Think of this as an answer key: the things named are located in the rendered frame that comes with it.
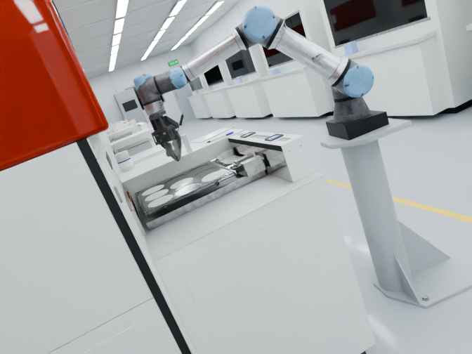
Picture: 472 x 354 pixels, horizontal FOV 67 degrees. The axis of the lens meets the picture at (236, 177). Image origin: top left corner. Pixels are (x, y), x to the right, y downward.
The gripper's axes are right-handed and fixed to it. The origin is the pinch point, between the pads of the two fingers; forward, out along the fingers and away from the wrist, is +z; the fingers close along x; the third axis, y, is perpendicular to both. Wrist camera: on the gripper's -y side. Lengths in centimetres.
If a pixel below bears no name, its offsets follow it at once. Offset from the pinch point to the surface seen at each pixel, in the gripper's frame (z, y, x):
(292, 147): 5, 18, 48
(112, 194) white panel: -9, 70, 12
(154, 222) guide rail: 15.2, 26.6, -7.1
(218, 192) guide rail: 15.2, 13.1, 15.5
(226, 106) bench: 58, -839, -158
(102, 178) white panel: -14, 70, 11
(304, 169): 15, 17, 49
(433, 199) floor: 99, -100, 117
